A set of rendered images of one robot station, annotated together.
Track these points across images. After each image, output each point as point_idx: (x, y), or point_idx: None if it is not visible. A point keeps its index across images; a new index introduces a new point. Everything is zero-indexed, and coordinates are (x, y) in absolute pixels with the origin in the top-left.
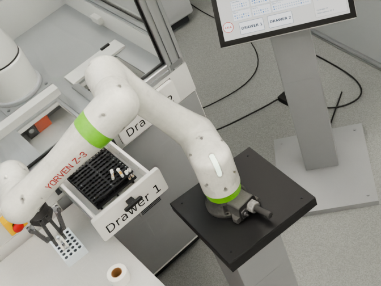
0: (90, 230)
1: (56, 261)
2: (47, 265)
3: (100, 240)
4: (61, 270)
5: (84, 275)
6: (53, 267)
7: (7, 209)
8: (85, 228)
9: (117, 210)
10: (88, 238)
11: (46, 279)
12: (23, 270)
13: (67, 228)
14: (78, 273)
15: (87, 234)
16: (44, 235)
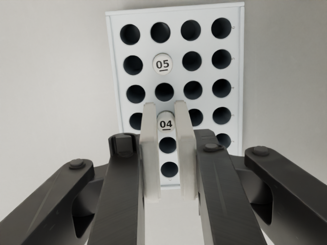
0: (303, 65)
1: (97, 102)
2: (50, 87)
3: (295, 149)
4: (97, 158)
5: (162, 236)
6: (73, 117)
7: None
8: (291, 33)
9: None
10: (266, 99)
11: (25, 147)
12: None
13: (237, 6)
14: (148, 217)
15: (277, 71)
16: (81, 184)
